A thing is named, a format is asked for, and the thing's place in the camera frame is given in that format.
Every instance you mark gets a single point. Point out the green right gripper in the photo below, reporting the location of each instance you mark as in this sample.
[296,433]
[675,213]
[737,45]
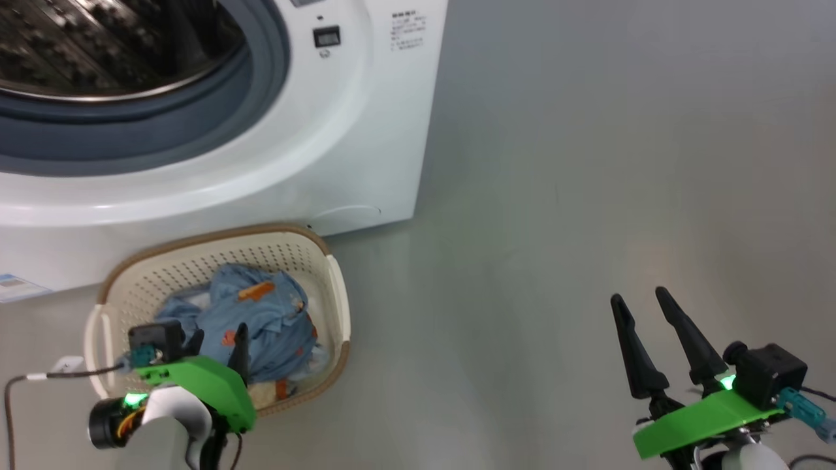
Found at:
[705,421]

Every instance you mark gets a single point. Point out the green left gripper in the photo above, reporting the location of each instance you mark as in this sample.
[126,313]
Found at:
[209,385]

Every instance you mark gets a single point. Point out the blue denim shirt orange patches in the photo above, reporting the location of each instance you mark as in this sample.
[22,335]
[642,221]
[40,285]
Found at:
[274,326]

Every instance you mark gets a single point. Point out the cream garment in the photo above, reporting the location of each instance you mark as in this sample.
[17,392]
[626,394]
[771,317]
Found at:
[264,393]

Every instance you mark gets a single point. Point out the pale blue orange print garment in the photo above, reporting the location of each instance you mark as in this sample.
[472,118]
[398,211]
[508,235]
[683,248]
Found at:
[315,356]

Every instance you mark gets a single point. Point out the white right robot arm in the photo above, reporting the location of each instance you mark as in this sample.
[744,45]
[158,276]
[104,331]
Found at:
[751,457]

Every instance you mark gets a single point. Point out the cream perforated laundry basket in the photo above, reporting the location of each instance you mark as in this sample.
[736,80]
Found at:
[326,287]

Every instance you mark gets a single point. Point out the grey rubber door gasket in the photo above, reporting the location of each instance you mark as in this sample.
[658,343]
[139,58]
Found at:
[196,124]

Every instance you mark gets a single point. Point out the white front-load washing machine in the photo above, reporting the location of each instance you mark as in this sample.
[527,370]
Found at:
[326,130]

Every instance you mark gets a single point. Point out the steel washing machine drum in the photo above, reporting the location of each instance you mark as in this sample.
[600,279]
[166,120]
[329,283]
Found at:
[98,46]

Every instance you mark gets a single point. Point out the black door lock socket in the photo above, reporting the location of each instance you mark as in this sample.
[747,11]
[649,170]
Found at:
[326,36]

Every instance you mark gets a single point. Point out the grey square machine sticker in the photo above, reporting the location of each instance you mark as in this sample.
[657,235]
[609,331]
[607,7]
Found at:
[307,2]

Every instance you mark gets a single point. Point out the blue energy label sticker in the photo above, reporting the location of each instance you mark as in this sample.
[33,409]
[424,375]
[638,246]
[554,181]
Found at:
[19,287]

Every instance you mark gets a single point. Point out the printed text sticker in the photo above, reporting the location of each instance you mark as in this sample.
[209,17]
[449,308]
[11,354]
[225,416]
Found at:
[408,31]

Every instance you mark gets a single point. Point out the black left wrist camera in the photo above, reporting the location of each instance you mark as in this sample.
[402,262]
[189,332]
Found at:
[157,339]

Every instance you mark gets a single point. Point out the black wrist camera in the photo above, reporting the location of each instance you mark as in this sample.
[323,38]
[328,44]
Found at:
[767,375]
[157,339]

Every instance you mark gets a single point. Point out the teal left camera connector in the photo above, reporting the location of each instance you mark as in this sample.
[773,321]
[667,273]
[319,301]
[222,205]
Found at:
[142,357]

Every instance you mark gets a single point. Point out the teal camera connector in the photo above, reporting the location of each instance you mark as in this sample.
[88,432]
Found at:
[142,357]
[803,411]

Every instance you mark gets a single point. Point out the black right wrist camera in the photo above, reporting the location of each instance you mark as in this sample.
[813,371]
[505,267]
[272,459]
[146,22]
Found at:
[767,375]

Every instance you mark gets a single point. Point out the teal right camera connector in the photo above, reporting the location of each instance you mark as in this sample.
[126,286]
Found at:
[803,411]

